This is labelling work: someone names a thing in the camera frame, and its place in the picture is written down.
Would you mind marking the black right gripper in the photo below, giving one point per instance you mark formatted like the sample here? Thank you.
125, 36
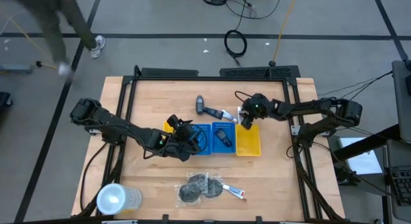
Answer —
257, 106

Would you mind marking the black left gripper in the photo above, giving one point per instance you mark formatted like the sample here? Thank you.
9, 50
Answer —
187, 137

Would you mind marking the dark grey squeeze tube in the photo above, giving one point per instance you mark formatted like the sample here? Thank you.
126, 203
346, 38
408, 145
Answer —
199, 105

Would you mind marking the navy blue squeeze tube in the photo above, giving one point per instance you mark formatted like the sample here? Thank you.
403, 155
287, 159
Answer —
223, 138
213, 112

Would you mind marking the bagged black mesh sponge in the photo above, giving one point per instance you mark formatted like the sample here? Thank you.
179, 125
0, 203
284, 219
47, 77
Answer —
188, 193

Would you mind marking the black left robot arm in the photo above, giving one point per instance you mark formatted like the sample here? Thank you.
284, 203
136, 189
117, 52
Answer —
112, 123

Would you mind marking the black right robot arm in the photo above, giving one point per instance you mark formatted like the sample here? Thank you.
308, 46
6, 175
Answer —
305, 106

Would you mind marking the blue plastic basket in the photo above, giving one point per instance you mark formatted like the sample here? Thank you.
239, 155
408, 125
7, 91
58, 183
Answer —
205, 129
218, 147

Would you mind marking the yellow plastic basket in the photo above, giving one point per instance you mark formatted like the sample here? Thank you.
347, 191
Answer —
248, 143
166, 127

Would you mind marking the black vented box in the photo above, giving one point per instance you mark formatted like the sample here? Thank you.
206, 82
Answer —
257, 72

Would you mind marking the black flat box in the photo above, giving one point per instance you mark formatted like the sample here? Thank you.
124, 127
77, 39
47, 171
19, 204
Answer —
168, 72

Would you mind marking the black stand beam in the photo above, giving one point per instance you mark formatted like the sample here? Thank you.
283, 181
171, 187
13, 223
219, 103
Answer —
369, 142

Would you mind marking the white panel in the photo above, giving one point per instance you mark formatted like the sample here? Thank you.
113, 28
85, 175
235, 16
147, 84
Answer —
363, 160

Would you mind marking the grey desk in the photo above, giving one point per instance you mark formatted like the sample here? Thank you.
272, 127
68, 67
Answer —
395, 153

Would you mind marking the grey cart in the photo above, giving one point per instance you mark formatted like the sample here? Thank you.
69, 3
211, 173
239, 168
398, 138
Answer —
403, 99

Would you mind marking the black keyboard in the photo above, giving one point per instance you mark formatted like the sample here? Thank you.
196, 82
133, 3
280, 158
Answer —
401, 185

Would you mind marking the person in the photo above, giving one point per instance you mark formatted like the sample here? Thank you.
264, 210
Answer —
51, 25

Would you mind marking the grey stand base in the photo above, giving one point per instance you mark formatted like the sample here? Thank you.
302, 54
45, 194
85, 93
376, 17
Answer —
16, 69

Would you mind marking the black caster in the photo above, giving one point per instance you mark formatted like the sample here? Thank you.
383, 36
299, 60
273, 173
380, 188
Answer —
4, 99

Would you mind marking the black table frame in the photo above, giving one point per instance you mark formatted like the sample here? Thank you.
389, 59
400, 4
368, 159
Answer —
208, 78

